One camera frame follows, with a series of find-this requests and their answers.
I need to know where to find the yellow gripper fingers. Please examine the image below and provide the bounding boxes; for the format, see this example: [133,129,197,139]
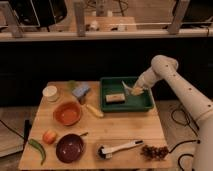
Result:
[131,86,143,96]

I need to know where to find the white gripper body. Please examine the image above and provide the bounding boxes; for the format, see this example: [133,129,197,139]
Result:
[135,69,157,90]

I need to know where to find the grey towel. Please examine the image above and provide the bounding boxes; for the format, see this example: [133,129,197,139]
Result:
[122,81,133,94]

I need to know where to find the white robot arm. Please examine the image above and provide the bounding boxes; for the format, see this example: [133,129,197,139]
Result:
[134,55,213,171]

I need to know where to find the green plastic tray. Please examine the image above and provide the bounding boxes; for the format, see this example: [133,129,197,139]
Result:
[100,76,154,112]

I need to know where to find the wooden block in tray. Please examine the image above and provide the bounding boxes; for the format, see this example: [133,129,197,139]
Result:
[106,93,125,103]

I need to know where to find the green small object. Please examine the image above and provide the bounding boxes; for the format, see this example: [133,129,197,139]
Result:
[68,80,77,90]

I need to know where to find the orange bowl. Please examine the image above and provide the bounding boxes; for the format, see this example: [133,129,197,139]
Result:
[53,102,82,126]

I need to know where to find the white cup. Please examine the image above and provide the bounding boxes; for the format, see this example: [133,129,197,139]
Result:
[42,85,59,102]

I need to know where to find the dark purple bowl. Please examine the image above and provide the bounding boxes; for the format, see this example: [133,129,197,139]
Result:
[56,134,85,163]

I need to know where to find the red yellow apple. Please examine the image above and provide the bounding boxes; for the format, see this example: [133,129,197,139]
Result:
[42,130,57,144]

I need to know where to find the green chili pepper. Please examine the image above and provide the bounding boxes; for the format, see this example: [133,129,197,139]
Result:
[28,139,46,165]

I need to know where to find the black cables on floor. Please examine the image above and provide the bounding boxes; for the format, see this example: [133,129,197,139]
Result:
[168,106,201,171]

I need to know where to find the white handled brush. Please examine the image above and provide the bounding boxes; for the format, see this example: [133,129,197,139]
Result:
[98,140,143,159]

